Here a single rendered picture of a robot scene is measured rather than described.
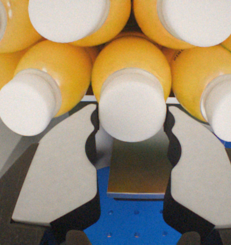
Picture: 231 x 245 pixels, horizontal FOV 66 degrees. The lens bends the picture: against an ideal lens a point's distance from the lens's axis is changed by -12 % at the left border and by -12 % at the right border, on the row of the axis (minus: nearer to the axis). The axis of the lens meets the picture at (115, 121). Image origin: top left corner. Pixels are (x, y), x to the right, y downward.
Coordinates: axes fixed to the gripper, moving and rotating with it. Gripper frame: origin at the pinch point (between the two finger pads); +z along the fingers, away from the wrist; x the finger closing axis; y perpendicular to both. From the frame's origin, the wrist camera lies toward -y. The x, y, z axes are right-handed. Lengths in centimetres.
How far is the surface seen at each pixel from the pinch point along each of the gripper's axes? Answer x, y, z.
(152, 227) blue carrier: 3.1, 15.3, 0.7
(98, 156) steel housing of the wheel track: -4.8, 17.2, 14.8
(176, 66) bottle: 3.7, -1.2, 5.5
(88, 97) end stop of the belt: -4.5, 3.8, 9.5
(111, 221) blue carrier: -1.7, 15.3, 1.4
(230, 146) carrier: 44, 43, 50
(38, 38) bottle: -7.9, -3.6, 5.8
